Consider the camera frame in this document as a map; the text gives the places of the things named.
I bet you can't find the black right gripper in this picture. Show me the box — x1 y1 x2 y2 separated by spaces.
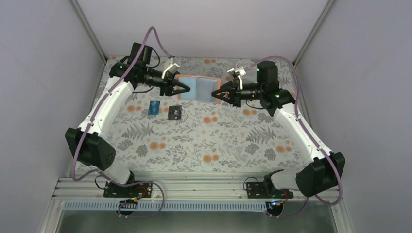
211 79 264 107

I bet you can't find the black VIP card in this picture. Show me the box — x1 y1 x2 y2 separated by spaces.
168 105 182 120
168 106 179 120

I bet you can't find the blue credit card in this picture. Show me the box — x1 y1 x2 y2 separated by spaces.
148 100 160 115

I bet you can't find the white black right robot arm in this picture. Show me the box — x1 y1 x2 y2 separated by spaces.
211 60 345 198

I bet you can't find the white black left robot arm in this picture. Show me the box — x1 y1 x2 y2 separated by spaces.
65 43 190 197

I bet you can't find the floral patterned table mat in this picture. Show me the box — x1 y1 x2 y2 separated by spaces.
91 56 305 173

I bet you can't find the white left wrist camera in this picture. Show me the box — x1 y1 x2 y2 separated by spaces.
161 57 180 79

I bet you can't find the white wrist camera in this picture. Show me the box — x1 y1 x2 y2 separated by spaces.
227 67 246 80
161 57 180 79

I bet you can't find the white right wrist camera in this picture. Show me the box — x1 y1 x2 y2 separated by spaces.
227 67 246 80

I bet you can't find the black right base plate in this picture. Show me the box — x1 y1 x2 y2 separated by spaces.
245 182 294 199

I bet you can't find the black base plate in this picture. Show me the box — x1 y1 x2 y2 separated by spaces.
245 182 294 199
103 182 153 199

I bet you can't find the aluminium mounting rail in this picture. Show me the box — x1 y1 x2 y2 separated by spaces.
53 172 343 202

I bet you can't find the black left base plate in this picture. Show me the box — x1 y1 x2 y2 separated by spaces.
103 182 153 199

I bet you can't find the grey slotted cable duct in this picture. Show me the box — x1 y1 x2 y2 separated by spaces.
62 200 267 212

